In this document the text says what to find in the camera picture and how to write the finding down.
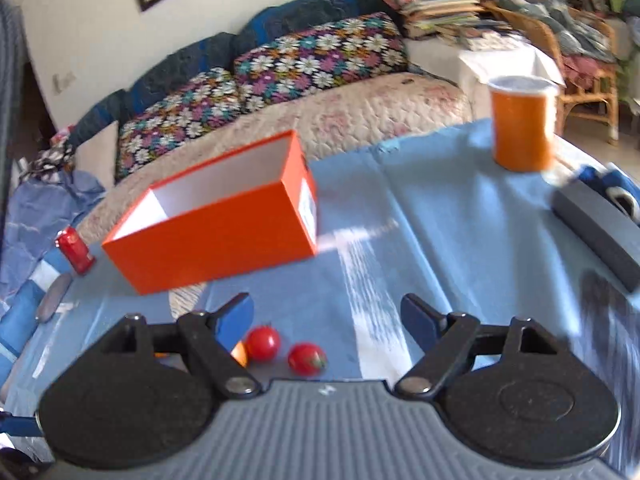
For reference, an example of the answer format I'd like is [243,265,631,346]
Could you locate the light blue fabric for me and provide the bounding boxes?
[0,167,106,286]

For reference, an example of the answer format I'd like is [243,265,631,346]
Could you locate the dark blue cloth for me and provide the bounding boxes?
[575,164,640,226]

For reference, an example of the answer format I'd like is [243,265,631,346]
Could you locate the black braided cable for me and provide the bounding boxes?
[0,0,26,241]

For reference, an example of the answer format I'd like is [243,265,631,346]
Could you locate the red cherry tomato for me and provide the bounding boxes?
[244,326,282,362]
[287,342,328,376]

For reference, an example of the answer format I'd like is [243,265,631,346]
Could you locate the floral daisy cushion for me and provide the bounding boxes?
[115,67,243,181]
[232,12,408,111]

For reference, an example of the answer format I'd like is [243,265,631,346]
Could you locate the sofa with quilted cover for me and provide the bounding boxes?
[75,72,473,241]

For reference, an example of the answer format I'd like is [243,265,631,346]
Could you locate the grey metal knife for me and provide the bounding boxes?
[36,274,73,322]

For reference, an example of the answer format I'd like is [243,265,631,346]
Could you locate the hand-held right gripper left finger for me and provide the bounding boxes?
[117,292,262,401]

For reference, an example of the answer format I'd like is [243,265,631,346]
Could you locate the long black box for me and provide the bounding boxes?
[552,180,640,293]

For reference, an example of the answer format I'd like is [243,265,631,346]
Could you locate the rattan chair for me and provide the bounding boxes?
[482,0,621,146]

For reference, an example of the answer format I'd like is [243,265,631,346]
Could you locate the beige pillow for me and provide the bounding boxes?
[75,121,120,192]

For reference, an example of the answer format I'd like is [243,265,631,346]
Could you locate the orange cylindrical canister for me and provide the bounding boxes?
[487,75,560,172]

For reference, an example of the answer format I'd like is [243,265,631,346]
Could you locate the orange cardboard box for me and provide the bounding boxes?
[101,130,319,296]

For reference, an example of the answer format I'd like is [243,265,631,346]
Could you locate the black white patterned cloth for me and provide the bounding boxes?
[30,130,76,176]

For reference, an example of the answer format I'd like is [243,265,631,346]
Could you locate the white covered side table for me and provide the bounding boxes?
[405,37,566,126]

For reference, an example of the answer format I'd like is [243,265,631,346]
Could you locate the red drink can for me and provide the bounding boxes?
[55,226,97,276]

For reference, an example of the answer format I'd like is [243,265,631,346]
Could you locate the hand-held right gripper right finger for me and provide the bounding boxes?
[395,294,543,401]

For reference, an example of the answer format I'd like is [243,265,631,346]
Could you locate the stack of books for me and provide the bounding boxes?
[372,0,526,51]

